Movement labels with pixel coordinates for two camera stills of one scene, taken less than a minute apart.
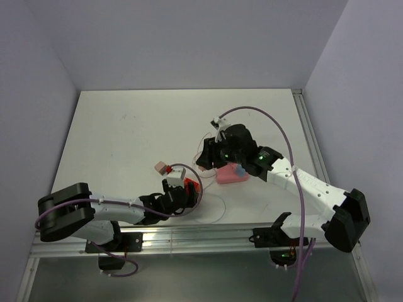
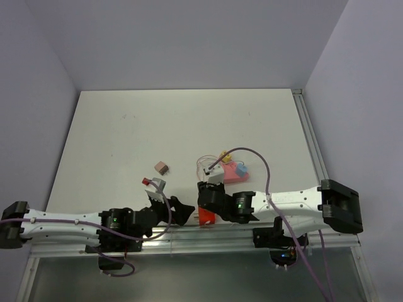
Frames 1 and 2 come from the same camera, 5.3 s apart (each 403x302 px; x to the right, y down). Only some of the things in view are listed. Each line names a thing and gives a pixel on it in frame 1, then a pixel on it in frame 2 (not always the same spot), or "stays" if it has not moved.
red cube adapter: x=197 y=185 to x=206 y=217
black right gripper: x=207 y=157 to x=202 y=185
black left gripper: x=192 y=195 to x=182 y=211
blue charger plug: x=239 y=170 stays
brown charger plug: x=161 y=167 stays
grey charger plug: x=175 y=177 to x=155 y=190
